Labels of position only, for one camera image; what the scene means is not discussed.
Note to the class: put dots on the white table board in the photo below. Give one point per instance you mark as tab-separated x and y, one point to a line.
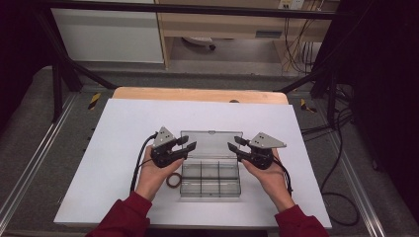
115	148

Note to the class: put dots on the black metal stand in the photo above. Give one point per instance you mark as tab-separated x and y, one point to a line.
57	89
331	95

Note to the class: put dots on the black horizontal frame bar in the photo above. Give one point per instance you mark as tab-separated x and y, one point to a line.
197	10

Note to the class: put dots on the office chair base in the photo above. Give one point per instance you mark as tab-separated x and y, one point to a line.
201	40

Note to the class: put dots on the black curtain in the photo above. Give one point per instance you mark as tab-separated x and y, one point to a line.
388	82
19	49

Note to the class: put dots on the wooden desk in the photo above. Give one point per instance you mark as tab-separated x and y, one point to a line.
214	24

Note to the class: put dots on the light wooden table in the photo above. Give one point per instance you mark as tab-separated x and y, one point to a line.
197	95

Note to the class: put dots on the clear plastic compartment box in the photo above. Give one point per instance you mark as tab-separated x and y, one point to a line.
210	181

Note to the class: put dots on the white cabinet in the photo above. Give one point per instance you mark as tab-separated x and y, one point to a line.
108	36

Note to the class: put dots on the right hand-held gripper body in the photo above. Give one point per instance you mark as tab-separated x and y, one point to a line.
263	141

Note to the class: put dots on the person's left hand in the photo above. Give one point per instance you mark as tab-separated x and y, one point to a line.
153	177

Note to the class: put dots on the person's right hand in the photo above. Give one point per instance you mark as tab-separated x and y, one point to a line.
273	184

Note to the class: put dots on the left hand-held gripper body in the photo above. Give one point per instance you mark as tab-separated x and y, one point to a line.
163	138

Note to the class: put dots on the white power strip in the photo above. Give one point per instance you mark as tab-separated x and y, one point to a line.
291	4

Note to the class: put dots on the aluminium floor rail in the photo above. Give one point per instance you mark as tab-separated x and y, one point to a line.
39	148
354	184

